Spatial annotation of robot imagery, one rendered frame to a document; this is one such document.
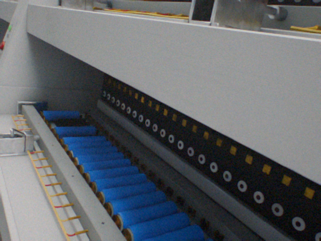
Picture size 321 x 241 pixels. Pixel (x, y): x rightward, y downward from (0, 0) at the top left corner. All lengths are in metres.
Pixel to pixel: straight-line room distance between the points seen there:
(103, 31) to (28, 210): 0.18
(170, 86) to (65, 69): 0.43
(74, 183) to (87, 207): 0.04
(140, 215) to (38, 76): 0.36
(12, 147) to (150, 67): 0.28
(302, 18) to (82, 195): 0.23
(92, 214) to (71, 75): 0.36
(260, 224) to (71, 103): 0.43
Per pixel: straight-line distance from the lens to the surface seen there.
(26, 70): 0.57
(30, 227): 0.30
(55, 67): 0.57
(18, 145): 0.42
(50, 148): 0.38
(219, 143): 0.31
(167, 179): 0.35
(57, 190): 0.33
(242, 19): 0.17
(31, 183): 0.36
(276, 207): 0.28
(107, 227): 0.26
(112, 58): 0.22
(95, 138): 0.44
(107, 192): 0.31
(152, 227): 0.27
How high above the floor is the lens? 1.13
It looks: 5 degrees down
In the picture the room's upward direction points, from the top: 25 degrees clockwise
